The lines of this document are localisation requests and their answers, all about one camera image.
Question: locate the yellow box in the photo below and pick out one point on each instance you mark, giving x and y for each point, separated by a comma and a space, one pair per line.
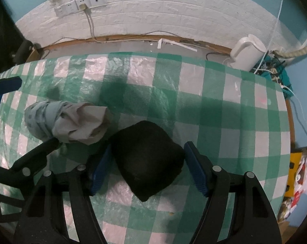
295, 167

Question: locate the dark furniture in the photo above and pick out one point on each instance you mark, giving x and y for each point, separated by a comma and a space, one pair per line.
3, 35

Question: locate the teal bag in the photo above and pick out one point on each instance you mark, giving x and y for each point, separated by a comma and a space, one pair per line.
285, 77

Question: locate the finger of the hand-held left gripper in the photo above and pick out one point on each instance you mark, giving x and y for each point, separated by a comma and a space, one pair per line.
6, 84
39, 152

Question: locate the black cylindrical object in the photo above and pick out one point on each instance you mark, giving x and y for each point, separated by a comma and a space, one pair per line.
23, 50

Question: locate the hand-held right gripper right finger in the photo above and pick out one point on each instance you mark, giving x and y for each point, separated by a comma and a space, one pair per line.
196, 172

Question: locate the white wall socket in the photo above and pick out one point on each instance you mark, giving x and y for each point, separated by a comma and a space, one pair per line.
81, 3
70, 8
96, 0
59, 10

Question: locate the white electric kettle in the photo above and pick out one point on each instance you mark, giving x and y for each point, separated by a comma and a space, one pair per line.
247, 53

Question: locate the dotted cloth bundle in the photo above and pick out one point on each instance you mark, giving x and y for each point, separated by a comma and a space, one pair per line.
41, 119

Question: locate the green checked plastic tablecloth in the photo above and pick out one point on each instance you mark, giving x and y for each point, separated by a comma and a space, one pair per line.
206, 94

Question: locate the black soft cloth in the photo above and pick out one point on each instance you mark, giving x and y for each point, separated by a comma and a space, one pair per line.
145, 157

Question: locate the white plastic strip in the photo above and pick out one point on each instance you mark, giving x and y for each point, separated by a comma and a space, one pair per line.
177, 43

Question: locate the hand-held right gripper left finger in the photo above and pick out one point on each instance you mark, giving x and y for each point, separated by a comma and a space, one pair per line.
100, 172

